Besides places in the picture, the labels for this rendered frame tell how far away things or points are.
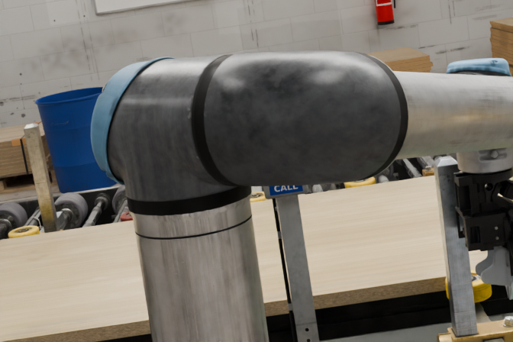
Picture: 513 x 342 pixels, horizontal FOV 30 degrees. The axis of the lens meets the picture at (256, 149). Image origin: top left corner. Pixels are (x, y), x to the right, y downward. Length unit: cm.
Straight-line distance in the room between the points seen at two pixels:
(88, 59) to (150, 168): 785
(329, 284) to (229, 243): 99
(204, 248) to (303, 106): 17
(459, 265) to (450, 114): 67
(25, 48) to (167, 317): 793
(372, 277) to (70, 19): 702
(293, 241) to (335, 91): 79
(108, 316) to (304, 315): 44
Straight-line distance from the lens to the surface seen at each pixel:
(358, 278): 185
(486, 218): 148
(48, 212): 272
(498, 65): 143
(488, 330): 166
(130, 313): 186
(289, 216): 154
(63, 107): 695
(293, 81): 78
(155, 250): 87
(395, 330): 186
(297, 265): 156
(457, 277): 160
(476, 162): 145
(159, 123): 82
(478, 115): 101
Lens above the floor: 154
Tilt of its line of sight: 12 degrees down
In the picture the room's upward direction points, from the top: 9 degrees counter-clockwise
